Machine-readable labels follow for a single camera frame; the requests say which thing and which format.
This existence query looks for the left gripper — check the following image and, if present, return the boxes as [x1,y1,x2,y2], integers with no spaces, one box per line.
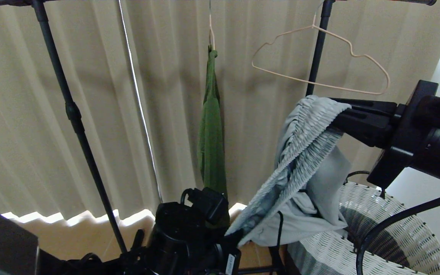
[205,244,242,275]

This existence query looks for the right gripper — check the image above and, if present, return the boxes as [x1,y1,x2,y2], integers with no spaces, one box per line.
[367,80,440,189]

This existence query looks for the pale grey garment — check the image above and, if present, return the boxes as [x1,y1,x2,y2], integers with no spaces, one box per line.
[226,95,352,247]

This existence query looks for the green long-sleeved shirt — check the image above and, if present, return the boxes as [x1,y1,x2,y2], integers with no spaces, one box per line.
[197,48,230,230]

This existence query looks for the pink clothes hanger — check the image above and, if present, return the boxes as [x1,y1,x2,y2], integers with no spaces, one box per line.
[251,0,391,96]
[209,0,216,50]

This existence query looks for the white laundry basket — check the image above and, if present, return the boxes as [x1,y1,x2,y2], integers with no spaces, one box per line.
[287,171,440,275]

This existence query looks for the black clothes rack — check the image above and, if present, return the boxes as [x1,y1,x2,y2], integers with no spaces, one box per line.
[0,0,437,275]

